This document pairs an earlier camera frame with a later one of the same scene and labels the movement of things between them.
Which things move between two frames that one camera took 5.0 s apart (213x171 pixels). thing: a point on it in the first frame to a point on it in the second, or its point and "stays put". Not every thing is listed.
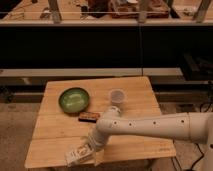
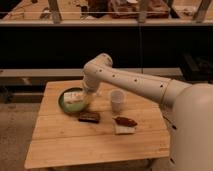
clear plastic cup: [117, 96] stays put
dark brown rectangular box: [88, 117] stays put
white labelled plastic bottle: [82, 155] to [75, 97]
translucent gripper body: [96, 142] to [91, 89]
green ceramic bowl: [73, 99] stays put
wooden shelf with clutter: [106, 12] stays put
